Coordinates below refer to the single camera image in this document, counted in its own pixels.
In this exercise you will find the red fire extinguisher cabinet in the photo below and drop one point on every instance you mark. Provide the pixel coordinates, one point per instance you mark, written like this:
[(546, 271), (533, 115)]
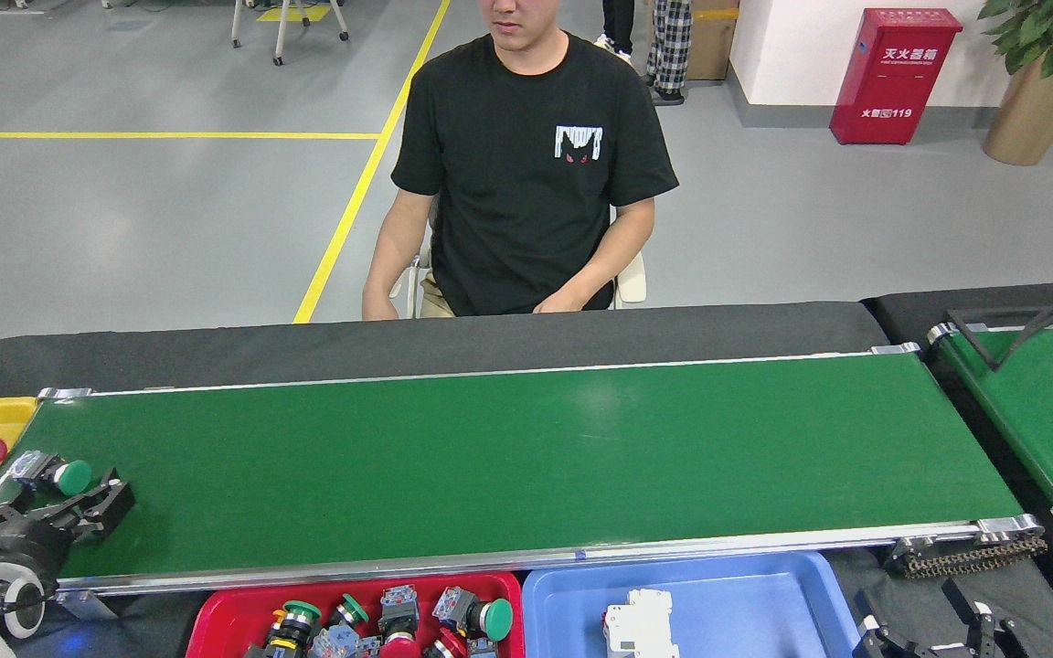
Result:
[(897, 78)]

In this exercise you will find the potted green plant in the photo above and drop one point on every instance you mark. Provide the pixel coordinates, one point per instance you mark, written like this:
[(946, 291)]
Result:
[(1038, 110)]

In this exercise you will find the short green conveyor belt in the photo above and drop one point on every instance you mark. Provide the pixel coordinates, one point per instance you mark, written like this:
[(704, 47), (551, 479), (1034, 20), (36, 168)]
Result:
[(1038, 411)]

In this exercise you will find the person's right forearm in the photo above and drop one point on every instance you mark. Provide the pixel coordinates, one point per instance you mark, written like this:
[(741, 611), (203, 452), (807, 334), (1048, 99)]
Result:
[(389, 265)]

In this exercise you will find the white wheeled stand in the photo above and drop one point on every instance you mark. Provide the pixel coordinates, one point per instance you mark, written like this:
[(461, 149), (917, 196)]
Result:
[(281, 27)]

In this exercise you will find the person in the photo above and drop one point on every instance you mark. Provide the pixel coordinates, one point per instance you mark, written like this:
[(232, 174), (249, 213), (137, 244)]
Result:
[(526, 183), (618, 23), (670, 46)]

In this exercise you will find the white circuit breaker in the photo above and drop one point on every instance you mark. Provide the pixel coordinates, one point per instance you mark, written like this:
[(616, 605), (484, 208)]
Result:
[(641, 626)]

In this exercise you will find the brown cardboard box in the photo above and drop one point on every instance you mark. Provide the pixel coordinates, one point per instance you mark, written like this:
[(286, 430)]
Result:
[(714, 41)]

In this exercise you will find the person's left hand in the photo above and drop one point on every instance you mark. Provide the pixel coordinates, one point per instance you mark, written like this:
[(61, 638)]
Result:
[(568, 300)]

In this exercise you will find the black guide bracket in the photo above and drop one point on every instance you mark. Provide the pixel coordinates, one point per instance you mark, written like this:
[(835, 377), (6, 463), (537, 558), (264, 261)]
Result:
[(995, 366)]

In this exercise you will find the long green conveyor belt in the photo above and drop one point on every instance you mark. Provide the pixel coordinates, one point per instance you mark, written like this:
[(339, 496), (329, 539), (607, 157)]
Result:
[(536, 457)]

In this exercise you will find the blue plastic tray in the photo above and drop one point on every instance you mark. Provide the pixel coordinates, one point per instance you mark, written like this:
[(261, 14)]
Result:
[(746, 603)]

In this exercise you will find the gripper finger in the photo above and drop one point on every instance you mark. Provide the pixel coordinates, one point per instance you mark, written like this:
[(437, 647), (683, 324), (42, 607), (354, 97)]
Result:
[(888, 638), (988, 635)]

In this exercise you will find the person's left forearm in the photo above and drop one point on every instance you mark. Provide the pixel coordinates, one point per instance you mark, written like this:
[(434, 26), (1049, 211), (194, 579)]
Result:
[(618, 247)]

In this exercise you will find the grey office chair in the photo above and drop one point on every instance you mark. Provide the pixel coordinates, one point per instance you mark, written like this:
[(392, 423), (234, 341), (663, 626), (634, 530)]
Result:
[(632, 279)]

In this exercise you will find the red plastic tray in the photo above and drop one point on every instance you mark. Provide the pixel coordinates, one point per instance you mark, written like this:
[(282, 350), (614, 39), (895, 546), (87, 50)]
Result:
[(220, 617)]

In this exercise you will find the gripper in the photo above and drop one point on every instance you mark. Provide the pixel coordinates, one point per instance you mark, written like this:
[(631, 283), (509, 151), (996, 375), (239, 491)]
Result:
[(10, 548)]

